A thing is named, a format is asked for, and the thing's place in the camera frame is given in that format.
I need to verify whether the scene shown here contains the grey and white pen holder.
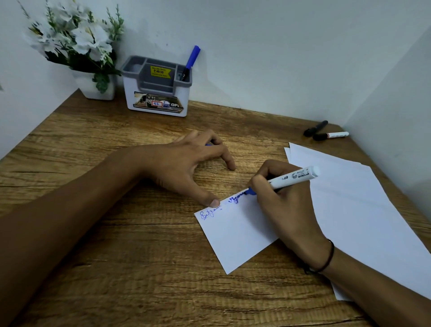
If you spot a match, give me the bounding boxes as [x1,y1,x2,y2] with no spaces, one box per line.
[121,55,193,118]

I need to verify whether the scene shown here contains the white marker with blue tip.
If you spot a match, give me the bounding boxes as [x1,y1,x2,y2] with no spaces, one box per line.
[247,166,321,196]

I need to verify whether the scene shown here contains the white flower pot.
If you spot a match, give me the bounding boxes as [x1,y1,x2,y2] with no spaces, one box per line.
[72,69,117,101]

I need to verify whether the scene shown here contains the small white paper card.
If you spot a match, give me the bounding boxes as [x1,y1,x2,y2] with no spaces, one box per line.
[194,188,279,275]

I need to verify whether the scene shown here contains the artificial white flowers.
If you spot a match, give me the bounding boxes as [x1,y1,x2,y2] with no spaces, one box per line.
[17,0,125,94]

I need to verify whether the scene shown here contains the person's left forearm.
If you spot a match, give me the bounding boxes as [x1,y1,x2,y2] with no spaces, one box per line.
[0,144,152,327]

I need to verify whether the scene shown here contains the black wristband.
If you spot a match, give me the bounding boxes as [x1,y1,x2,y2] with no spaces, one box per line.
[303,239,335,274]

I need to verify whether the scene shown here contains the person's right forearm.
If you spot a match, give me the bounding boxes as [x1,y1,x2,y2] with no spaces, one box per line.
[303,241,431,327]

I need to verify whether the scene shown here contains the person's right hand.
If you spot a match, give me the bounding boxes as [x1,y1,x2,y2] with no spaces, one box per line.
[248,160,334,270]

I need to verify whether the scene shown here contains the person's left hand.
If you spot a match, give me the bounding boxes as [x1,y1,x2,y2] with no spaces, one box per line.
[141,129,237,208]

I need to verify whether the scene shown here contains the blue capped marker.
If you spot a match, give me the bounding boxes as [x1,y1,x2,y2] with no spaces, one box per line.
[179,45,201,82]

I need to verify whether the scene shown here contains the white marker with black cap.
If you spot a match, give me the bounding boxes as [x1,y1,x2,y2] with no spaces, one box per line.
[313,131,350,141]

